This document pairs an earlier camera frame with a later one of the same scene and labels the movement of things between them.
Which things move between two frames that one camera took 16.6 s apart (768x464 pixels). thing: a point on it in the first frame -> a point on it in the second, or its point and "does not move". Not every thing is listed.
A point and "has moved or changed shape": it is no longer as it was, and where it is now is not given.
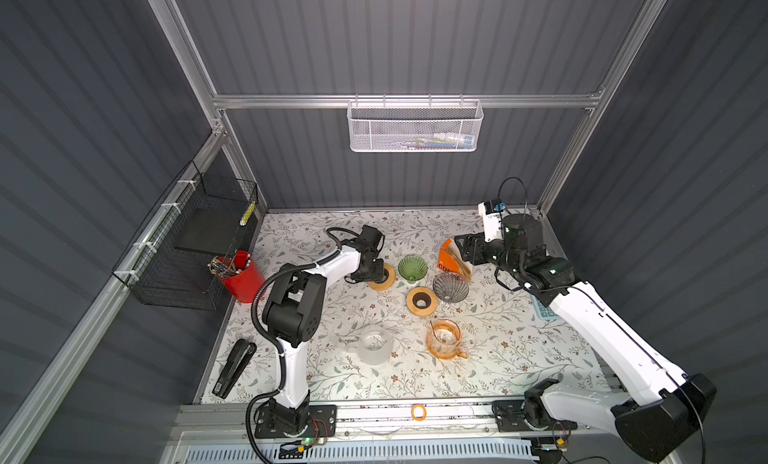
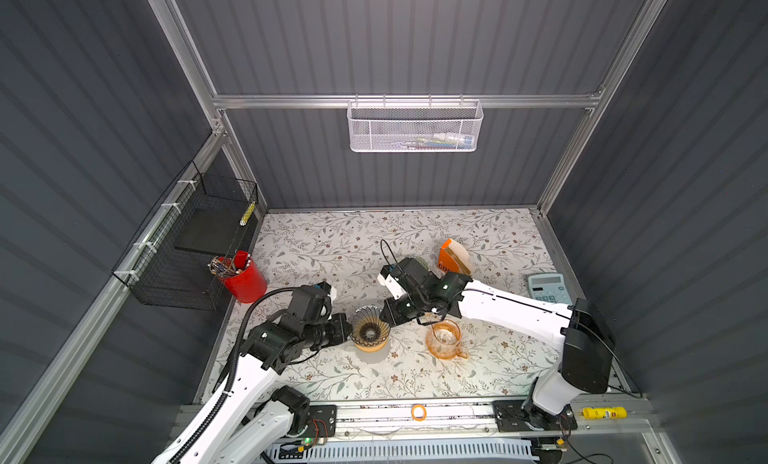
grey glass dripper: [451, 287] has moved or changed shape
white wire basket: [409, 126] does not move
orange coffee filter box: [451, 260] does not move
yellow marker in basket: [248, 214] does not move
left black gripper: [378, 274] -> [342, 329]
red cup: [241, 276] does not move
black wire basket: [198, 222] does not move
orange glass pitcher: [443, 338] does not move
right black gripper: [472, 243] -> [391, 315]
